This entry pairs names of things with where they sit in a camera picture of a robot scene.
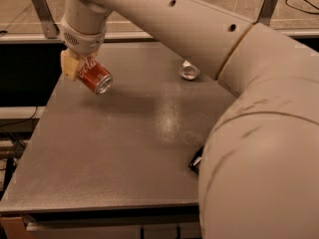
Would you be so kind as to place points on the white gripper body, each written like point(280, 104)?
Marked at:
point(84, 42)

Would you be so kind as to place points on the black snack bar wrapper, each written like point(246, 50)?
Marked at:
point(194, 164)

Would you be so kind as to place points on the metal bracket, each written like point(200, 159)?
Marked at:
point(49, 27)
point(266, 11)

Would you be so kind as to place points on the right metal bracket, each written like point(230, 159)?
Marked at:
point(266, 11)

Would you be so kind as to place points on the green soda can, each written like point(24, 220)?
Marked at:
point(188, 71)

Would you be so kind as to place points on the red coke can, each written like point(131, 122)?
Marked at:
point(94, 76)

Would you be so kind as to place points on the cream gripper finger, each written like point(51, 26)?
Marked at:
point(71, 64)

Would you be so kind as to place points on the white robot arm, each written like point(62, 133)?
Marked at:
point(259, 173)

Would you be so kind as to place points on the left metal bracket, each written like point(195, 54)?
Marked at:
point(49, 27)

